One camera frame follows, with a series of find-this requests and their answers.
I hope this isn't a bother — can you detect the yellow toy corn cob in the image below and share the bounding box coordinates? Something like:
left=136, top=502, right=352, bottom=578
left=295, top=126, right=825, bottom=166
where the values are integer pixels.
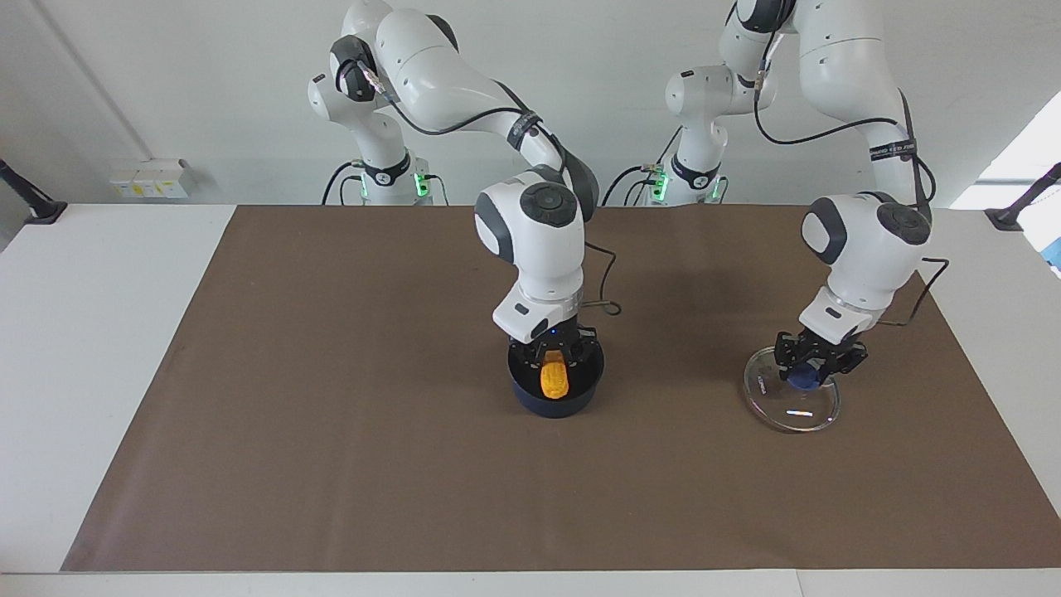
left=540, top=352, right=570, bottom=400

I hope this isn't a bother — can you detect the glass lid with blue knob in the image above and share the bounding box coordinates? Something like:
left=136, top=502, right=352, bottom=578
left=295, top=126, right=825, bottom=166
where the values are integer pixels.
left=744, top=346, right=841, bottom=434

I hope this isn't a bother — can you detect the brown table mat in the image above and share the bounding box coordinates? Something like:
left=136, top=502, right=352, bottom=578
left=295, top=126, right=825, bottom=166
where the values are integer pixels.
left=60, top=204, right=1061, bottom=573

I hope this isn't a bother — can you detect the blue saucepan with long handle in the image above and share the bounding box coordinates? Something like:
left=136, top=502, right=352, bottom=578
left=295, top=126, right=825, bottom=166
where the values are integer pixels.
left=507, top=340, right=605, bottom=420

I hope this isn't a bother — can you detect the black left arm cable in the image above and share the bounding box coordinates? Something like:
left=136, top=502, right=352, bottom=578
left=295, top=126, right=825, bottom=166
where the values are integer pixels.
left=753, top=33, right=951, bottom=328

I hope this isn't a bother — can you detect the white wall outlet box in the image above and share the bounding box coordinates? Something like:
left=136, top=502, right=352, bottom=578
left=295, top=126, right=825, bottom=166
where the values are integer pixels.
left=108, top=158, right=194, bottom=201

